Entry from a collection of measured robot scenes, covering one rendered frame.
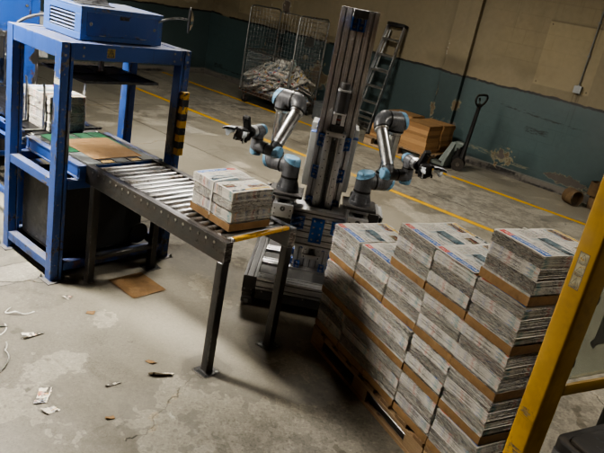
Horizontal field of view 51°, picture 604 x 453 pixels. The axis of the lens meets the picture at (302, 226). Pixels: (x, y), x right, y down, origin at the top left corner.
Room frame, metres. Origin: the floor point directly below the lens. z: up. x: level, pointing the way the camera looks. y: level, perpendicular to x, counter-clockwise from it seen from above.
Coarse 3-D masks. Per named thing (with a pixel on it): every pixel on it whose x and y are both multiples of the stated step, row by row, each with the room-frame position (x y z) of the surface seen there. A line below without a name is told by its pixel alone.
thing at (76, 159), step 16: (32, 144) 4.15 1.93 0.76; (48, 144) 4.10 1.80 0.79; (128, 144) 4.49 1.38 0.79; (48, 160) 4.01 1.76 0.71; (80, 160) 3.88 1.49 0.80; (96, 160) 3.94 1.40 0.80; (112, 160) 4.02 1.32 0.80; (128, 160) 4.07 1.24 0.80; (144, 160) 4.17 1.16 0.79; (80, 176) 3.78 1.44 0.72
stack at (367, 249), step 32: (352, 224) 3.60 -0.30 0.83; (384, 224) 3.71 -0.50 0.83; (352, 256) 3.35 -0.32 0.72; (384, 256) 3.16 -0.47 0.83; (352, 288) 3.29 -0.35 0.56; (384, 288) 3.07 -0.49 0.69; (416, 288) 2.87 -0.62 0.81; (320, 320) 3.51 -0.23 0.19; (384, 320) 3.00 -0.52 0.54; (416, 320) 2.82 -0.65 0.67; (448, 320) 2.65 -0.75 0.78; (320, 352) 3.44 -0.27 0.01; (352, 352) 3.17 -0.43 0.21; (416, 352) 2.76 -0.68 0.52; (352, 384) 3.11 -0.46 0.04; (384, 384) 2.90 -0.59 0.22; (416, 416) 2.65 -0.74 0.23; (416, 448) 2.60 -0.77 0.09
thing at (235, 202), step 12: (216, 192) 3.23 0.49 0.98; (228, 192) 3.16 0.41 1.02; (240, 192) 3.17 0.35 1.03; (252, 192) 3.23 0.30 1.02; (264, 192) 3.29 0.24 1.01; (216, 204) 3.23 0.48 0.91; (228, 204) 3.15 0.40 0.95; (240, 204) 3.17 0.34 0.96; (252, 204) 3.23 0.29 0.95; (264, 204) 3.29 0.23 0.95; (216, 216) 3.22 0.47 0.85; (228, 216) 3.15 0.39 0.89; (240, 216) 3.18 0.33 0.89; (252, 216) 3.24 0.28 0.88; (264, 216) 3.30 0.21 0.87
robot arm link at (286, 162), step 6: (282, 156) 4.07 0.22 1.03; (288, 156) 4.04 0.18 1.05; (294, 156) 4.08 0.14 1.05; (282, 162) 4.04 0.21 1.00; (288, 162) 4.02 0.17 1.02; (294, 162) 4.02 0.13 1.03; (300, 162) 4.06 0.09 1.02; (282, 168) 4.03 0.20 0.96; (288, 168) 4.02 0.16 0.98; (294, 168) 4.02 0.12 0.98; (282, 174) 4.04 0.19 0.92; (288, 174) 4.01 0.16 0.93; (294, 174) 4.02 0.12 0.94
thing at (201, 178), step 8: (224, 168) 3.53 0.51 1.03; (232, 168) 3.56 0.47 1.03; (200, 176) 3.34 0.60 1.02; (208, 176) 3.32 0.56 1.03; (216, 176) 3.35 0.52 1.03; (224, 176) 3.38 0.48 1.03; (232, 176) 3.42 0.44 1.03; (240, 176) 3.45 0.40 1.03; (248, 176) 3.48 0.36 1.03; (200, 184) 3.34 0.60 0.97; (208, 184) 3.29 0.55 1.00; (200, 192) 3.33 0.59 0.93; (208, 192) 3.29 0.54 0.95; (192, 200) 3.38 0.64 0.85; (200, 200) 3.33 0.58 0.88; (208, 200) 3.29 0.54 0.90
